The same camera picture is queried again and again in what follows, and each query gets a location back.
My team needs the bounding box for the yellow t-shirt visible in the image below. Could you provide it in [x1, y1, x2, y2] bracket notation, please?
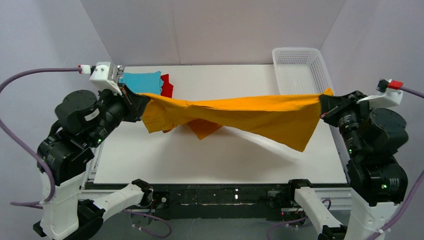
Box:
[142, 88, 333, 152]

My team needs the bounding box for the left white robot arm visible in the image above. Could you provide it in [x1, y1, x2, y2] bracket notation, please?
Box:
[33, 89, 153, 240]

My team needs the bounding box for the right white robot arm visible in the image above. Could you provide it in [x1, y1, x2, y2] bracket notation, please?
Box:
[289, 91, 409, 240]

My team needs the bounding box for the blue folded t-shirt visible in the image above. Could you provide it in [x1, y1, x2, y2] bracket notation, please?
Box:
[119, 71, 164, 95]

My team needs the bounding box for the red folded t-shirt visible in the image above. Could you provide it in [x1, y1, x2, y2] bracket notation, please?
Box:
[160, 74, 174, 98]

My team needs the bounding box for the white plastic basket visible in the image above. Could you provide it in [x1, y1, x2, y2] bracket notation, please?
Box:
[272, 47, 333, 95]

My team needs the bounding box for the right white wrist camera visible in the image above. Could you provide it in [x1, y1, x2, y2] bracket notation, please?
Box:
[356, 79, 404, 109]

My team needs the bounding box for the aluminium frame rail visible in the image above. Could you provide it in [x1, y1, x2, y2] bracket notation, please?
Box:
[79, 65, 125, 200]

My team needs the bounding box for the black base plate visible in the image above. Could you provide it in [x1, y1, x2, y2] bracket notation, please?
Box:
[151, 184, 298, 221]

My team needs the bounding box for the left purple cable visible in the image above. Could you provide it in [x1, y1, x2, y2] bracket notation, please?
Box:
[0, 67, 83, 210]

